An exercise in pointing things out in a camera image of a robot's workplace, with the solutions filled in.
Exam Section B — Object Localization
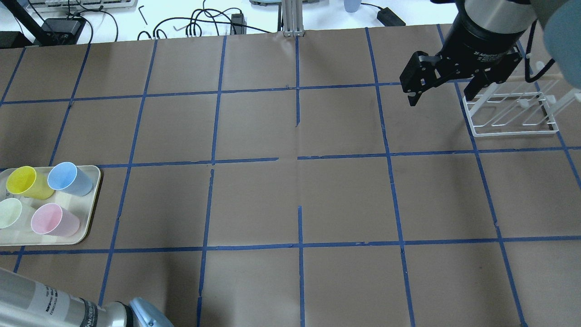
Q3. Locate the aluminium frame post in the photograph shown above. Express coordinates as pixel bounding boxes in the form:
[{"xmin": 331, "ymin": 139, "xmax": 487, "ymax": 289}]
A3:
[{"xmin": 281, "ymin": 0, "xmax": 305, "ymax": 37}]

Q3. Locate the black power adapter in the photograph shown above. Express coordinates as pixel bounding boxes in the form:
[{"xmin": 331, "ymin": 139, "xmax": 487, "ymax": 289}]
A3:
[{"xmin": 376, "ymin": 7, "xmax": 406, "ymax": 27}]

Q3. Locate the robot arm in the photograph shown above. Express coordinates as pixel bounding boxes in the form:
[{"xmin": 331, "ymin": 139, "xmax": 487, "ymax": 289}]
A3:
[
  {"xmin": 399, "ymin": 0, "xmax": 581, "ymax": 106},
  {"xmin": 0, "ymin": 269, "xmax": 173, "ymax": 327}
]

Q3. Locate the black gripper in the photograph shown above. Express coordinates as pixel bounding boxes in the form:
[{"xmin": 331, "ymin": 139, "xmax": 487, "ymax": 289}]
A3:
[{"xmin": 399, "ymin": 13, "xmax": 523, "ymax": 106}]

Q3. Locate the white wire cup rack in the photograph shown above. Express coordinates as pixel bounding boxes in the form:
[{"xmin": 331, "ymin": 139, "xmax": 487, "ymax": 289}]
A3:
[{"xmin": 460, "ymin": 79, "xmax": 580, "ymax": 138}]

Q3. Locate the blue cup on desk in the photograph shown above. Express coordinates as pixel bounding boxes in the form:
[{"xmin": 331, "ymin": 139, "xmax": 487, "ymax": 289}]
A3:
[{"xmin": 343, "ymin": 0, "xmax": 362, "ymax": 13}]

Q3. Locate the pale green cup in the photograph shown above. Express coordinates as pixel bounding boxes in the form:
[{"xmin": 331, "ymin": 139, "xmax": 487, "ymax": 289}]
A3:
[{"xmin": 0, "ymin": 198, "xmax": 25, "ymax": 229}]

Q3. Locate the yellow cup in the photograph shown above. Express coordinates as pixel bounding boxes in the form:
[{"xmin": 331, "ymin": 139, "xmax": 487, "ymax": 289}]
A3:
[{"xmin": 6, "ymin": 166, "xmax": 55, "ymax": 199}]

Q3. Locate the pink cup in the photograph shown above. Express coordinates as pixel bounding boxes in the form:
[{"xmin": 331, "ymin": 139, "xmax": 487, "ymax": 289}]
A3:
[{"xmin": 30, "ymin": 203, "xmax": 80, "ymax": 237}]

